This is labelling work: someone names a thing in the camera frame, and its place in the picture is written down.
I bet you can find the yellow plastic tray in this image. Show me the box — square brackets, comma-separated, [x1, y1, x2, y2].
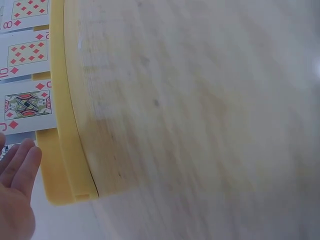
[31, 0, 100, 207]

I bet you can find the person's left hand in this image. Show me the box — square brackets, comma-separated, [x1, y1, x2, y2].
[0, 133, 43, 240]

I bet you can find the red diamonds face playing card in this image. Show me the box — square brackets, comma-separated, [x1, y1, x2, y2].
[0, 80, 59, 136]

